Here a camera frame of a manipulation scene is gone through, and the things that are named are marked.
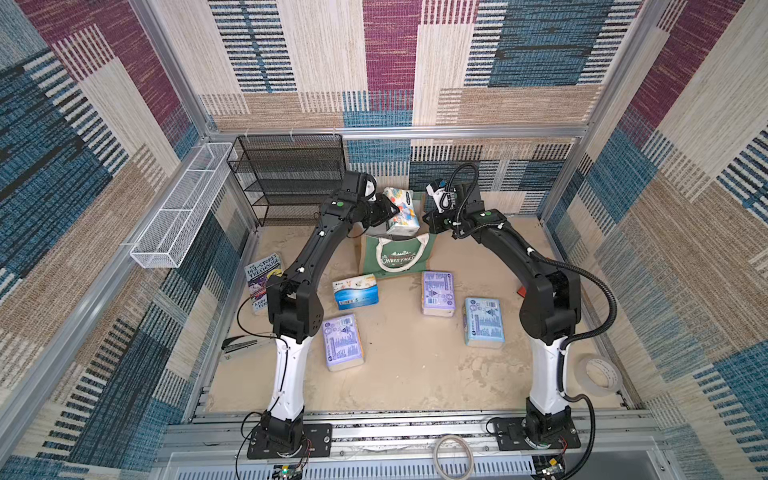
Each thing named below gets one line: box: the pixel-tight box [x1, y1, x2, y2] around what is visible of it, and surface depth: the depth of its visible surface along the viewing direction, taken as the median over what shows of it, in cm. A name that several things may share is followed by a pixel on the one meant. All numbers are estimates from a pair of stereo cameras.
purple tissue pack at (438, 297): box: [421, 271, 456, 317], surface depth 95 cm
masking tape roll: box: [574, 353, 623, 397], surface depth 84 cm
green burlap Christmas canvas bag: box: [364, 232, 435, 279], surface depth 91 cm
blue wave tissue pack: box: [332, 274, 379, 310], surface depth 93 cm
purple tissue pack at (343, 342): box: [322, 314, 365, 371], surface depth 85 cm
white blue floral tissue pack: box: [383, 187, 420, 236], surface depth 91 cm
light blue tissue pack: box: [463, 297, 505, 349], surface depth 89 cm
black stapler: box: [221, 335, 258, 354], surface depth 89 cm
